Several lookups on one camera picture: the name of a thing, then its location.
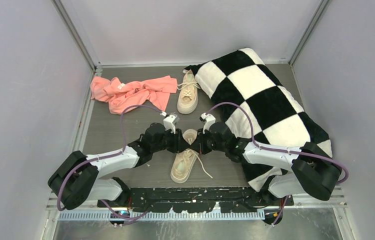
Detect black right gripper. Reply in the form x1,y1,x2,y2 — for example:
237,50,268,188
191,126,228,154

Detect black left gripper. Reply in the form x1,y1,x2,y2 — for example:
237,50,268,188
151,126,190,154

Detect beige sneaker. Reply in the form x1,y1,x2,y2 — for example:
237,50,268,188
177,70,201,115
170,129,214,185

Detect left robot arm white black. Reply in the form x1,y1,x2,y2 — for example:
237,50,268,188
47,123,190,211

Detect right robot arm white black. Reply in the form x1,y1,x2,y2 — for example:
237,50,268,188
190,122,343,206

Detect black white checkered pillow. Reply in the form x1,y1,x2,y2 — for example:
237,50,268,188
184,47,333,193

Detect pink cloth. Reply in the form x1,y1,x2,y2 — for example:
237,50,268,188
90,75,178,115

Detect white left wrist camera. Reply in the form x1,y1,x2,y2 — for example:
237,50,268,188
160,111,180,134

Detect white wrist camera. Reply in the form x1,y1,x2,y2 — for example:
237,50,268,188
160,111,180,134
199,112,216,134

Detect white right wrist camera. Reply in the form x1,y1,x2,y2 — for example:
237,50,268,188
199,112,216,134

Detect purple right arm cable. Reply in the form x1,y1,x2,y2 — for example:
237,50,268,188
205,101,350,226

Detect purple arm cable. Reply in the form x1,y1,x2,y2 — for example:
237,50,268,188
56,104,170,227
205,101,350,226

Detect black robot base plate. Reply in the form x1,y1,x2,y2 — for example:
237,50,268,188
107,187,283,214

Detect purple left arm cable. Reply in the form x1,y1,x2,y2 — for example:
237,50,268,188
56,104,170,227

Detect aluminium front rail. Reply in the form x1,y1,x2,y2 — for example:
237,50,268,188
45,186,348,222

